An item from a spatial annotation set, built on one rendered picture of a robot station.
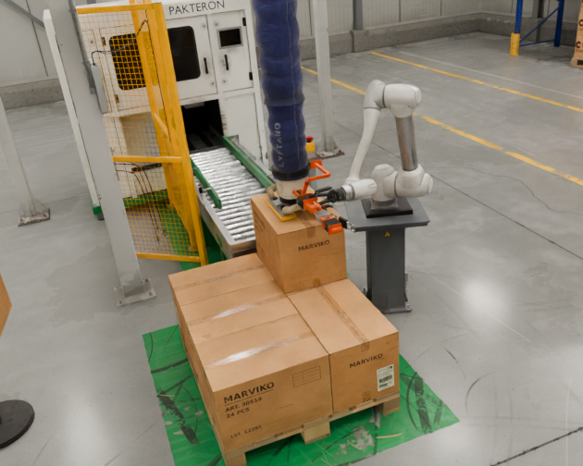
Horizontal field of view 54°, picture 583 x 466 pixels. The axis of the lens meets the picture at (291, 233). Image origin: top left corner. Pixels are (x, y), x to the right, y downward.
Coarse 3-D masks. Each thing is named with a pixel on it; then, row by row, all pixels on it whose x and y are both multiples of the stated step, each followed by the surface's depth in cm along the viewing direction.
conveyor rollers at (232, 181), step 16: (192, 160) 566; (208, 160) 562; (224, 160) 558; (208, 176) 528; (224, 176) 524; (240, 176) 520; (224, 192) 491; (240, 192) 487; (256, 192) 482; (224, 208) 458; (240, 208) 454; (224, 224) 433; (240, 224) 429; (240, 240) 404
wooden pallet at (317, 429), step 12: (180, 336) 393; (192, 372) 366; (204, 396) 326; (384, 396) 314; (396, 396) 317; (348, 408) 308; (360, 408) 311; (384, 408) 318; (396, 408) 321; (324, 420) 304; (216, 432) 317; (288, 432) 298; (300, 432) 302; (312, 432) 305; (324, 432) 308; (252, 444) 293; (264, 444) 296; (228, 456) 290; (240, 456) 293
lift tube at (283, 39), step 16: (256, 0) 291; (288, 0) 289; (256, 16) 296; (272, 16) 291; (288, 16) 293; (256, 32) 301; (272, 32) 295; (288, 32) 296; (272, 48) 298; (288, 48) 299; (272, 64) 302; (288, 64) 302; (272, 80) 307; (288, 80) 306; (272, 96) 311; (288, 96) 310; (304, 96) 320
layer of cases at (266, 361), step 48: (192, 288) 354; (240, 288) 349; (336, 288) 339; (192, 336) 311; (240, 336) 307; (288, 336) 303; (336, 336) 299; (384, 336) 296; (240, 384) 274; (288, 384) 285; (336, 384) 297; (384, 384) 310; (240, 432) 287
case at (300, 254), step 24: (312, 192) 368; (264, 216) 344; (312, 216) 337; (264, 240) 360; (288, 240) 324; (312, 240) 329; (336, 240) 335; (288, 264) 331; (312, 264) 336; (336, 264) 342; (288, 288) 338
